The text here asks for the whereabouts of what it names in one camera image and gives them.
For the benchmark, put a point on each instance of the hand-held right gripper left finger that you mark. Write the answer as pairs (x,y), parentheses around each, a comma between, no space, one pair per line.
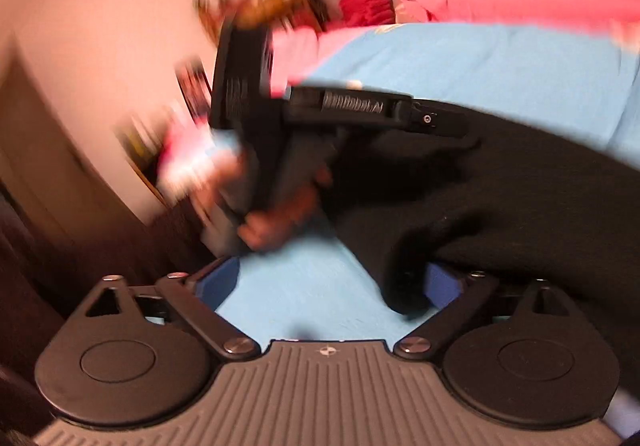
(220,281)

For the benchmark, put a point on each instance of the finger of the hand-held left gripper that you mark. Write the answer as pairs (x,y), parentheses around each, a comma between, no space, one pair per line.
(435,118)

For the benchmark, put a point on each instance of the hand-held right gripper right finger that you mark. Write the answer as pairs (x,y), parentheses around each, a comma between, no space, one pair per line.
(441,283)

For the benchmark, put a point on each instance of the black knit pants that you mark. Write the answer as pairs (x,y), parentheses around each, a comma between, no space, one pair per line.
(500,226)

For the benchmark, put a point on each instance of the person's left hand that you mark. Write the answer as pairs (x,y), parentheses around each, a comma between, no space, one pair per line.
(272,226)

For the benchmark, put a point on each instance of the blue floral bedsheet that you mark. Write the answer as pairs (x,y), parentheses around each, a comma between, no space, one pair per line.
(450,61)

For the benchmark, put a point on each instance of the folded red cloth stack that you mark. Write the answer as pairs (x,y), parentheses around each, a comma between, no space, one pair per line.
(365,3)

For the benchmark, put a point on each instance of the dark wooden furniture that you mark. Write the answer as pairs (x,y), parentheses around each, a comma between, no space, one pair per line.
(45,226)

